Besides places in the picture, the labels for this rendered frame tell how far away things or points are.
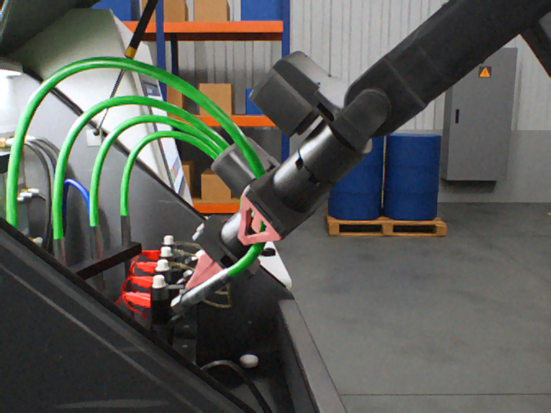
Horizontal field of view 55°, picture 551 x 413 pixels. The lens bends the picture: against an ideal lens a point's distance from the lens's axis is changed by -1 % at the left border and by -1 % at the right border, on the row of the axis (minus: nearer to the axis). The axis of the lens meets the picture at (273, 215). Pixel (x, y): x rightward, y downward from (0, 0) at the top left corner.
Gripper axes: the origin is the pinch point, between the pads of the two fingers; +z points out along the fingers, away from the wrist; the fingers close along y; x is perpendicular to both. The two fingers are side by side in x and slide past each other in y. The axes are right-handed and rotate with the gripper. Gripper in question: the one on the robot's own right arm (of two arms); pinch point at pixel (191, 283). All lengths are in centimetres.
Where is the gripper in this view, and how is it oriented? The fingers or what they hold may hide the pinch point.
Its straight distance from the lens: 80.2
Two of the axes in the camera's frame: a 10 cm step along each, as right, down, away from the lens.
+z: -7.0, 6.7, 2.5
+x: -1.3, 2.2, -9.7
